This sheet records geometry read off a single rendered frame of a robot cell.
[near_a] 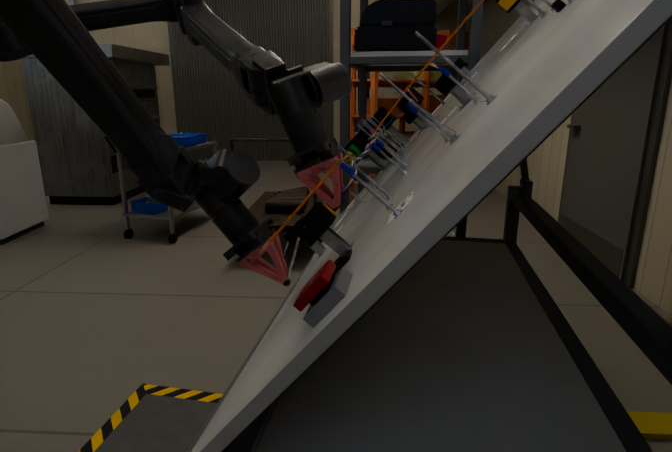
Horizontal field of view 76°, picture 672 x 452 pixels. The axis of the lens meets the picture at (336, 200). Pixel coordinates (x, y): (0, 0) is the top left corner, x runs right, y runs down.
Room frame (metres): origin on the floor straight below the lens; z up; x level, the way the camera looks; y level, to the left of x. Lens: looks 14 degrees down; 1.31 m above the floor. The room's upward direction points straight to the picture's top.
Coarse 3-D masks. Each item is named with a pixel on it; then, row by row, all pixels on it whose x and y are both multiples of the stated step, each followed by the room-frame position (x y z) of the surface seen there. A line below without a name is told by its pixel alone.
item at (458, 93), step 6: (450, 72) 0.85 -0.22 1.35; (444, 78) 0.83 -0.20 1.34; (456, 78) 0.84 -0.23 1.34; (438, 84) 0.84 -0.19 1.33; (444, 84) 0.85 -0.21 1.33; (450, 84) 0.85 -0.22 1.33; (456, 84) 0.83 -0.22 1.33; (438, 90) 0.84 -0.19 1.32; (444, 90) 0.85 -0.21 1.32; (450, 90) 0.83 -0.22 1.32; (456, 90) 0.86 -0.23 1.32; (462, 90) 0.84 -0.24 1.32; (456, 96) 0.85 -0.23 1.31; (462, 96) 0.86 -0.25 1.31; (468, 96) 0.83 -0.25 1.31; (462, 102) 0.84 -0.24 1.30; (468, 102) 0.84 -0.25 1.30; (462, 108) 0.84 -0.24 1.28
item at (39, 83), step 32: (32, 64) 5.02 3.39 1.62; (128, 64) 5.64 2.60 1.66; (160, 64) 6.12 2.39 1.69; (32, 96) 5.02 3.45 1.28; (64, 96) 5.00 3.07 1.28; (64, 128) 5.00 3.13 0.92; (96, 128) 4.98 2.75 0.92; (64, 160) 5.01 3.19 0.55; (96, 160) 4.98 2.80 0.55; (64, 192) 5.01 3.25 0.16; (96, 192) 4.99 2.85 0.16; (128, 192) 5.36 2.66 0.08
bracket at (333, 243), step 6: (330, 228) 0.67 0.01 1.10; (324, 234) 0.65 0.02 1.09; (330, 234) 0.65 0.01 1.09; (336, 234) 0.67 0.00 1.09; (324, 240) 0.65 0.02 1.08; (330, 240) 0.67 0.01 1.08; (336, 240) 0.65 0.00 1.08; (342, 240) 0.67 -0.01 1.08; (330, 246) 0.65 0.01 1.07; (336, 246) 0.65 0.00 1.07; (342, 246) 0.65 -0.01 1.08; (348, 246) 0.66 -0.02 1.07; (336, 252) 0.65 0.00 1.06; (342, 252) 0.65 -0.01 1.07
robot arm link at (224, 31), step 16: (192, 0) 0.96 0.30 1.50; (192, 16) 0.92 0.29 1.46; (208, 16) 0.92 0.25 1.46; (192, 32) 0.93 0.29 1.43; (208, 32) 0.85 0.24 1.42; (224, 32) 0.85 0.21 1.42; (208, 48) 0.86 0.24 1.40; (224, 48) 0.79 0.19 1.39; (240, 48) 0.78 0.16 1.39; (256, 48) 0.76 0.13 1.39; (224, 64) 0.82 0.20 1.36; (240, 64) 0.73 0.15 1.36; (240, 80) 0.76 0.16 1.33; (256, 80) 0.70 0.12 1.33; (256, 96) 0.72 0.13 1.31
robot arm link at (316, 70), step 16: (256, 64) 0.70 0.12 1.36; (272, 64) 0.69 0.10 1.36; (320, 64) 0.74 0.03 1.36; (336, 64) 0.71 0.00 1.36; (272, 80) 0.69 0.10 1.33; (320, 80) 0.68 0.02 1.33; (336, 80) 0.69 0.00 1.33; (320, 96) 0.68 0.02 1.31; (336, 96) 0.70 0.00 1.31; (272, 112) 0.71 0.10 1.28
